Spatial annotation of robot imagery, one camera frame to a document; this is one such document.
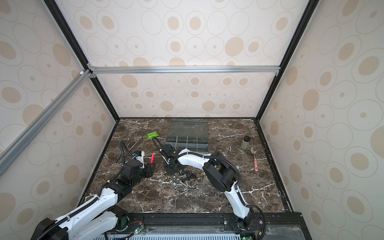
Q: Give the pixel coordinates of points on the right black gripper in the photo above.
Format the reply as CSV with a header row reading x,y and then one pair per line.
x,y
170,172

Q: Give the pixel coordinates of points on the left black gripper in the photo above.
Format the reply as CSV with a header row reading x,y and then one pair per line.
x,y
149,170

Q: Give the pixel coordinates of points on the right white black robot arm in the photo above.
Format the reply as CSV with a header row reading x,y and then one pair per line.
x,y
221,173

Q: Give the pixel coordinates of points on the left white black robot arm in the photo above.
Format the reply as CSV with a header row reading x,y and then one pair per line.
x,y
101,213

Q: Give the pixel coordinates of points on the pile of screws and nuts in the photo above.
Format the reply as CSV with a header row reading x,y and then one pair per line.
x,y
186,182

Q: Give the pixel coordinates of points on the pink marker pen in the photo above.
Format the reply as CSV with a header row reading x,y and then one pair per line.
x,y
152,159

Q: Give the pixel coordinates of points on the metal tongs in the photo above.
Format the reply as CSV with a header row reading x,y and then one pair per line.
x,y
132,146

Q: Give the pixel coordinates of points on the green snack packet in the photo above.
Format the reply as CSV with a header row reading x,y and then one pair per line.
x,y
152,135

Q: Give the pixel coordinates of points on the grey compartment organizer box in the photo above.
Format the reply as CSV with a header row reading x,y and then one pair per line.
x,y
192,134

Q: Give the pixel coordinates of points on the small spice jar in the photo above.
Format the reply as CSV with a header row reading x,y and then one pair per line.
x,y
245,143

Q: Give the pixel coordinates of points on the pink handled spoon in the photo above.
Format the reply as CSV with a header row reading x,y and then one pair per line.
x,y
252,149

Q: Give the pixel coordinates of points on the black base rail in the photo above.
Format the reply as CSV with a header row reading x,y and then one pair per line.
x,y
279,226

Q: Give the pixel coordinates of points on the horizontal aluminium frame bar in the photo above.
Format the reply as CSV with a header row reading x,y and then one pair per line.
x,y
185,70

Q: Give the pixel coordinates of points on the diagonal aluminium frame bar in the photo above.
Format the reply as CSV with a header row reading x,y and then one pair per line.
x,y
14,150

